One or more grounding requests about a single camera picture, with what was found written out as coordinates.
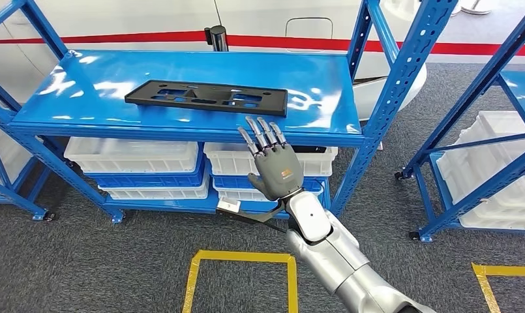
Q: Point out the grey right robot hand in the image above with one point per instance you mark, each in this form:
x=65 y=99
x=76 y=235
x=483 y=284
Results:
x=279 y=172

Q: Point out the black plastic frame part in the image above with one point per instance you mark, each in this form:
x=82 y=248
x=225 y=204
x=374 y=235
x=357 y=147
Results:
x=137 y=97

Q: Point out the yellow floor tape square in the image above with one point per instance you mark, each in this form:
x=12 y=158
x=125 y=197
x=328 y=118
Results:
x=504 y=271
x=245 y=256

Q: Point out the round metal stand base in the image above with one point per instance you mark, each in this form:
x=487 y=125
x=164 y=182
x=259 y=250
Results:
x=474 y=6

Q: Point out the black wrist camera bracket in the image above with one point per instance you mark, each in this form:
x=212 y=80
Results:
x=262 y=214

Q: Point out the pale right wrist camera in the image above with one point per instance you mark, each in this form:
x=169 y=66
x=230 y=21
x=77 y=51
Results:
x=228 y=205

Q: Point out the black stanchion post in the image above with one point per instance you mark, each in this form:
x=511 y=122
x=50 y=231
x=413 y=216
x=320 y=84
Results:
x=218 y=39

